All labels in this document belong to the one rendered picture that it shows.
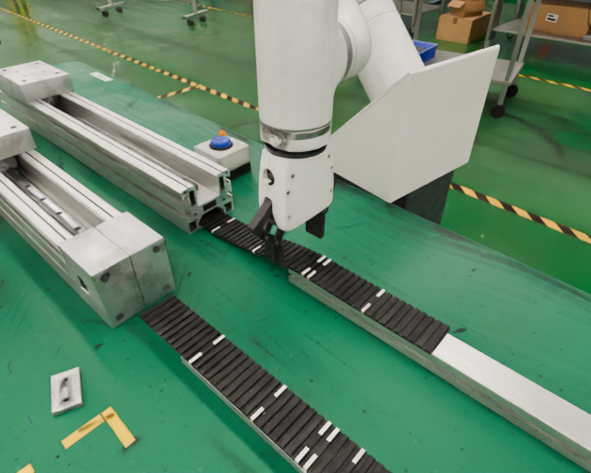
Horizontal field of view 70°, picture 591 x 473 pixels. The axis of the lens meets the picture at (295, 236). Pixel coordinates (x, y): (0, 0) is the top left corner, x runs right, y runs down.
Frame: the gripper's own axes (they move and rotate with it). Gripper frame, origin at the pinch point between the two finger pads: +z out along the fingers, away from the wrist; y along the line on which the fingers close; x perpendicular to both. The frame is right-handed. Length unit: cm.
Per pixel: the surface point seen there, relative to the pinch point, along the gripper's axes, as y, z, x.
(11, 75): -4, -6, 85
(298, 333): -8.3, 6.0, -8.0
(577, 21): 470, 49, 66
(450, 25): 465, 69, 186
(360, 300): -1.1, 2.6, -12.3
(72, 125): -4, -2, 57
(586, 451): -2.1, 3.5, -39.3
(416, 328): -0.3, 2.8, -19.9
